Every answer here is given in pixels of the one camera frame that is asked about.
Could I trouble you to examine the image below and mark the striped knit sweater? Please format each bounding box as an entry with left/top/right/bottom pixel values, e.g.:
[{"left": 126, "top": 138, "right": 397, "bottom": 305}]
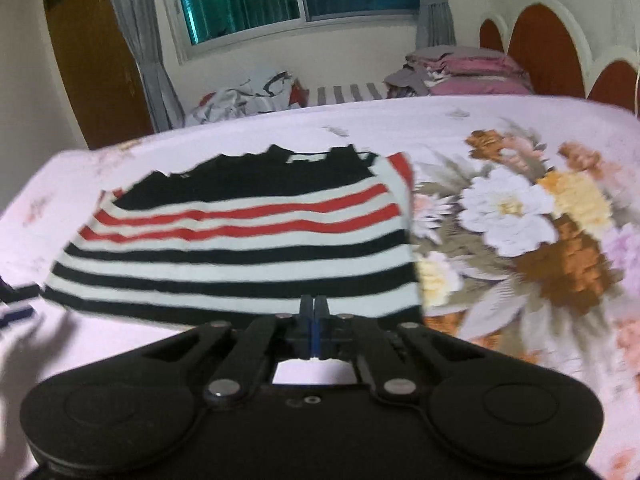
[{"left": 42, "top": 143, "right": 425, "bottom": 332}]

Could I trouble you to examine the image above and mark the stack of folded bedding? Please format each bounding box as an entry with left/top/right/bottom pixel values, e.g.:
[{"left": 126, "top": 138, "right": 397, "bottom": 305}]
[{"left": 384, "top": 45, "right": 534, "bottom": 99}]

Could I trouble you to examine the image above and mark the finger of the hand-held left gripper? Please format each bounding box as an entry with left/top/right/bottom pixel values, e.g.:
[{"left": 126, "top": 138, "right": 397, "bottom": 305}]
[
  {"left": 0, "top": 303, "right": 36, "bottom": 329},
  {"left": 0, "top": 277, "right": 40, "bottom": 304}
]

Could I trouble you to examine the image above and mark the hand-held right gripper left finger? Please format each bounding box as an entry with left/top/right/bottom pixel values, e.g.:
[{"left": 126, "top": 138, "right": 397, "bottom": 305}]
[{"left": 142, "top": 295, "right": 315, "bottom": 407}]

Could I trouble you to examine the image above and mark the scalloped red white headboard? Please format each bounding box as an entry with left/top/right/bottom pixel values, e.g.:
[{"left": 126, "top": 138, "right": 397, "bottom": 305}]
[{"left": 477, "top": 0, "right": 640, "bottom": 117}]

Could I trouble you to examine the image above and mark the grey white striped cloth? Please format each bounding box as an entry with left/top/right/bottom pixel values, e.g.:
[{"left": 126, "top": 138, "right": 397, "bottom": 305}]
[{"left": 305, "top": 81, "right": 392, "bottom": 107}]

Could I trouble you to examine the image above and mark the brown wooden door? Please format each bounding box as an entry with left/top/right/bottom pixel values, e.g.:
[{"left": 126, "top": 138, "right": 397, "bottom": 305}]
[{"left": 41, "top": 0, "right": 154, "bottom": 151}]

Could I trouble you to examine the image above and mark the pink floral bed sheet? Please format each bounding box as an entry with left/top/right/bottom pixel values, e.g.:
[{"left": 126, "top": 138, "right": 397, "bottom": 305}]
[{"left": 0, "top": 94, "right": 640, "bottom": 480}]

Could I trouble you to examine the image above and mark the grey window curtain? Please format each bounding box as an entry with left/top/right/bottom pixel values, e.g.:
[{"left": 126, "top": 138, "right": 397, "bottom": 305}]
[
  {"left": 404, "top": 0, "right": 459, "bottom": 54},
  {"left": 100, "top": 0, "right": 187, "bottom": 134}
]

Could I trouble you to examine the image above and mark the pile of crumpled clothes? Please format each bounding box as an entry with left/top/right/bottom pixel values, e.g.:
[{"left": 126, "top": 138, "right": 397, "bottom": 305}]
[{"left": 185, "top": 70, "right": 309, "bottom": 127}]

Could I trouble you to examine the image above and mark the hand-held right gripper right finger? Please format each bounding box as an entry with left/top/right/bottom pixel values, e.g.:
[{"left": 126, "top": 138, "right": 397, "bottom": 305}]
[{"left": 312, "top": 295, "right": 496, "bottom": 407}]

